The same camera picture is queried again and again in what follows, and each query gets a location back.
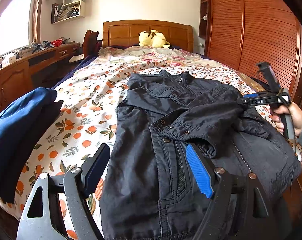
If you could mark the wardrobe side shelf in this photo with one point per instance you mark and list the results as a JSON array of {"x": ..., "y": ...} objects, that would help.
[{"x": 203, "y": 17}]

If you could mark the wooden louvered wardrobe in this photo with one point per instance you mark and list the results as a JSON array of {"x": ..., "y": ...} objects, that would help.
[{"x": 253, "y": 30}]

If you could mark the red basket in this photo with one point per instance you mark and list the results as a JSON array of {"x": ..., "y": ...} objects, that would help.
[{"x": 56, "y": 42}]

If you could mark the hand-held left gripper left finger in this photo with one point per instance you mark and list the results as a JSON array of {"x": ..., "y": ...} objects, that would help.
[{"x": 96, "y": 167}]

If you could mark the wooden framed window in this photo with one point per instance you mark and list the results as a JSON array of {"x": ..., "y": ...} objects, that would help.
[{"x": 6, "y": 20}]

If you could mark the tissue box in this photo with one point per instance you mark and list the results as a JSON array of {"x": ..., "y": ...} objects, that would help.
[{"x": 8, "y": 59}]

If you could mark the wooden bed headboard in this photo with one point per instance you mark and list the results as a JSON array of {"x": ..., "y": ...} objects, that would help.
[{"x": 121, "y": 33}]

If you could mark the black jacket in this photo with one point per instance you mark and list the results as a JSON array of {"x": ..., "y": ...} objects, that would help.
[{"x": 141, "y": 155}]

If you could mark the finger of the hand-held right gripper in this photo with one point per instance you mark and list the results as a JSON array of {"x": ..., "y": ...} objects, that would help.
[{"x": 250, "y": 95}]

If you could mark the white paper sheet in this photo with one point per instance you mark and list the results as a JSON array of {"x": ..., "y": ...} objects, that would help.
[{"x": 76, "y": 58}]

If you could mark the wooden chair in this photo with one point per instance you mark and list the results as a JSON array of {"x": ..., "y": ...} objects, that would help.
[{"x": 91, "y": 41}]

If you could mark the yellow plush toy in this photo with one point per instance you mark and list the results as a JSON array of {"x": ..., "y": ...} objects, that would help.
[{"x": 153, "y": 38}]

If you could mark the person's right hand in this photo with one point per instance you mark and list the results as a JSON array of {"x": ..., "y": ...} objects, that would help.
[{"x": 296, "y": 117}]

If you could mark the row of books and files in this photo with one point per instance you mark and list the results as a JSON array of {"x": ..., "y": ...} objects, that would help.
[{"x": 64, "y": 11}]

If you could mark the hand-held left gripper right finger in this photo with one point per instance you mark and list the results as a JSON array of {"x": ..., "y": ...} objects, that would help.
[{"x": 199, "y": 172}]

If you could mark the pink floral blanket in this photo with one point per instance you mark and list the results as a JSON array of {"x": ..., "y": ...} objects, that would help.
[{"x": 146, "y": 55}]

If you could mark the navy blue folded garment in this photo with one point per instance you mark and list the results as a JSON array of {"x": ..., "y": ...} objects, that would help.
[{"x": 21, "y": 120}]

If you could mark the orange print bedsheet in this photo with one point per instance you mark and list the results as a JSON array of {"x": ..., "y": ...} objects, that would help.
[{"x": 91, "y": 100}]

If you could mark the golden rose print quilt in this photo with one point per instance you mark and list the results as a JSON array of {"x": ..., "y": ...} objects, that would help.
[{"x": 250, "y": 80}]

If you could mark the wooden desk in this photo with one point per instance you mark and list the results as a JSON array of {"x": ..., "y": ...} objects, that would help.
[{"x": 13, "y": 77}]

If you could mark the white wall shelf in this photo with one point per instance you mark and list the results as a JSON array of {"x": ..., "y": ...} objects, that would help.
[{"x": 73, "y": 7}]

